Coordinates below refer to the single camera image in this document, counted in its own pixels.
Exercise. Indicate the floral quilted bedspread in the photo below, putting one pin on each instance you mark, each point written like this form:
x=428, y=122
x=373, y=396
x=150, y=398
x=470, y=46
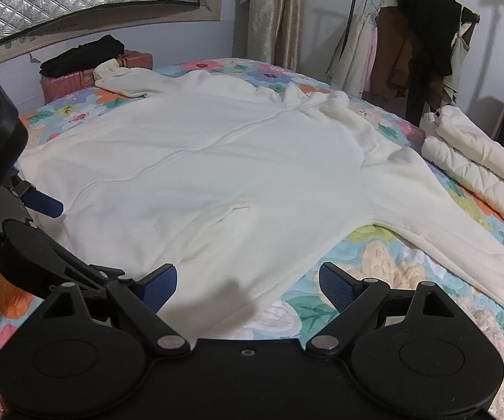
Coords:
x=365, y=262

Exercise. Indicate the hanging pink garment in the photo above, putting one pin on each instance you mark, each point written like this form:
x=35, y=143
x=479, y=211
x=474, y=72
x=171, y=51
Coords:
x=370, y=65

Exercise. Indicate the hanging black garment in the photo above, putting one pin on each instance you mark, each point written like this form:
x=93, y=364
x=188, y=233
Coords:
x=431, y=22

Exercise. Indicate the white fleece robe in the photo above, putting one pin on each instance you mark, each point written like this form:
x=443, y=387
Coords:
x=234, y=162

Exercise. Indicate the hanging beige camisole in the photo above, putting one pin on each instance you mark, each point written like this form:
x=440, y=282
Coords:
x=459, y=61

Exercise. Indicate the folded white quilted blanket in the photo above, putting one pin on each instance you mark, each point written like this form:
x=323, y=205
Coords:
x=475, y=162

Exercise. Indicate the hanging white garment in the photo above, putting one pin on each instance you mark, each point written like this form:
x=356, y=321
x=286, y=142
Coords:
x=352, y=52

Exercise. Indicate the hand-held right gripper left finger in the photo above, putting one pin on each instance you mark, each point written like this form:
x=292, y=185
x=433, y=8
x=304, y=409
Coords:
x=161, y=286

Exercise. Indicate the black clothes rack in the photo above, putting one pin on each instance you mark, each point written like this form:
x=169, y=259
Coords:
x=353, y=8

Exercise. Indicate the beige curtain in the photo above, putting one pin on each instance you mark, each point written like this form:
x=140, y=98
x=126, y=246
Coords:
x=273, y=17

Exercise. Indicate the pink suitcase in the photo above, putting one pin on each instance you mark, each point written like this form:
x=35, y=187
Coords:
x=66, y=85

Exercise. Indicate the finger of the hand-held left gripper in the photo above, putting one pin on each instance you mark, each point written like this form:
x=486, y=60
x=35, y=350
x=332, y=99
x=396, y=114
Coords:
x=45, y=203
x=50, y=253

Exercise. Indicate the folded black clothing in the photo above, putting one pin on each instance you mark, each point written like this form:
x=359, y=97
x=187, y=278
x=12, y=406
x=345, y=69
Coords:
x=85, y=54

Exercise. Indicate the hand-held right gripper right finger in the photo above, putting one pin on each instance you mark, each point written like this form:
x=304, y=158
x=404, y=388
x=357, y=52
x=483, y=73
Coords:
x=337, y=286

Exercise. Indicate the hanging brown garment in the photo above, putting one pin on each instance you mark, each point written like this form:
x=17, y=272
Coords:
x=391, y=52

